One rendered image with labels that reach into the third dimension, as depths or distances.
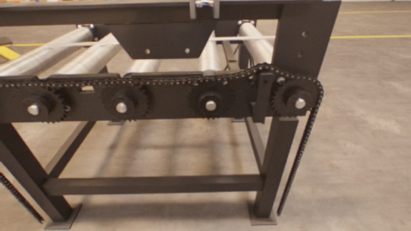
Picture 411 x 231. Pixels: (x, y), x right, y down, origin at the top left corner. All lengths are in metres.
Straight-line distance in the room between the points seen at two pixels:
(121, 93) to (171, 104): 0.18
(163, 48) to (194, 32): 0.11
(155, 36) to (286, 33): 0.41
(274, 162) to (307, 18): 0.61
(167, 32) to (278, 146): 0.63
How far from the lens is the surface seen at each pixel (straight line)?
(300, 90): 0.73
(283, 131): 0.87
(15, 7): 0.76
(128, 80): 0.69
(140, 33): 0.69
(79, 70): 1.01
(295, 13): 0.69
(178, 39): 0.67
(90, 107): 0.87
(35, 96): 0.87
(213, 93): 0.66
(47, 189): 1.38
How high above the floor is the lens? 1.23
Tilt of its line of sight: 33 degrees down
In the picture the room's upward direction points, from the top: 1 degrees counter-clockwise
